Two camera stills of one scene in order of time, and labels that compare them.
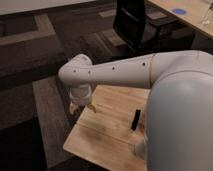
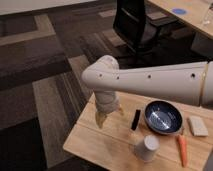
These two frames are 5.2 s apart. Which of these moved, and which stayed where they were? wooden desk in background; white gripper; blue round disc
Moved: white gripper
Stayed: blue round disc; wooden desk in background
